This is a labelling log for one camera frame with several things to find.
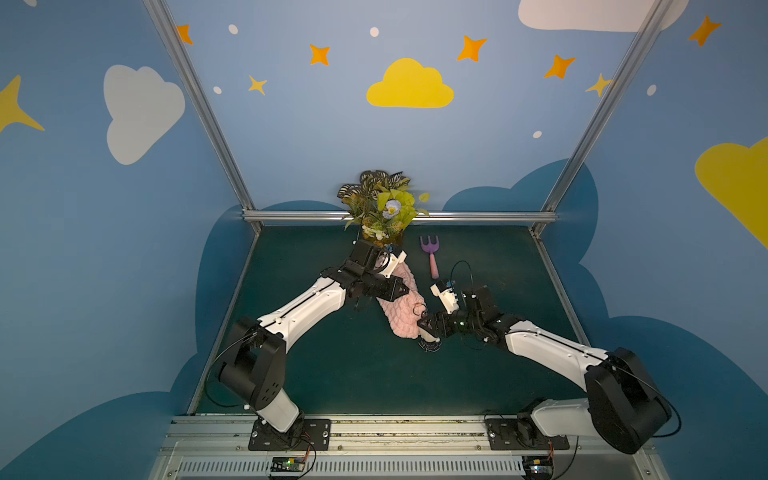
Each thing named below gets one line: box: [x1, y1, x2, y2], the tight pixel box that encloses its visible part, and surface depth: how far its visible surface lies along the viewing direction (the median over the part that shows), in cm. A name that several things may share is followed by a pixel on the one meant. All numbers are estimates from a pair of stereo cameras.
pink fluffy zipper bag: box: [376, 262, 427, 339], surface depth 86 cm
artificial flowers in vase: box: [337, 170, 430, 248], surface depth 100 cm
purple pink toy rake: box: [420, 235, 440, 279], surface depth 117 cm
